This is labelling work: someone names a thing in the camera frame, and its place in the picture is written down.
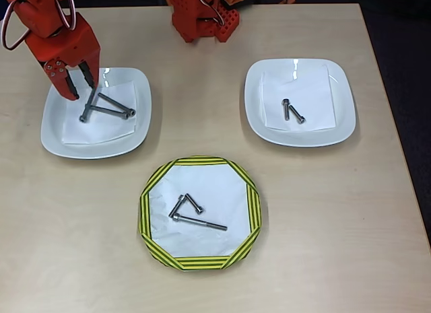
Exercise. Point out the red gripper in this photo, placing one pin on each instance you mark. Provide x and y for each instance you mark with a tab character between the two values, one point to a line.
75	47

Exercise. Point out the long steel bolt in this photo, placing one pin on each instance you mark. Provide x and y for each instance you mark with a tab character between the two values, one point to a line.
107	110
88	106
116	104
202	223

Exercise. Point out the short steel bolt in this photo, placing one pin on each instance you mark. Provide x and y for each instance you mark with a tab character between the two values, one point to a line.
194	203
177	206
298	115
286	111

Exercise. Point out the red robot arm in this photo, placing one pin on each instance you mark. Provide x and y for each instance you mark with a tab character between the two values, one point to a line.
192	17

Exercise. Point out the white paper napkin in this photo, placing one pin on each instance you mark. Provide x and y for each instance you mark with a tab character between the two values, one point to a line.
101	131
296	84

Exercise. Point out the white square ceramic plate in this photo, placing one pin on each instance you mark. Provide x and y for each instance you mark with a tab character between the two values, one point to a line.
54	138
345	101

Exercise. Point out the white crinkled paper sheet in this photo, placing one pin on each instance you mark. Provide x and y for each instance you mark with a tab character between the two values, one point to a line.
229	192

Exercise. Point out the yellow black striped plate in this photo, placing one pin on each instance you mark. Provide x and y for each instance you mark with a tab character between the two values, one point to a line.
254	208

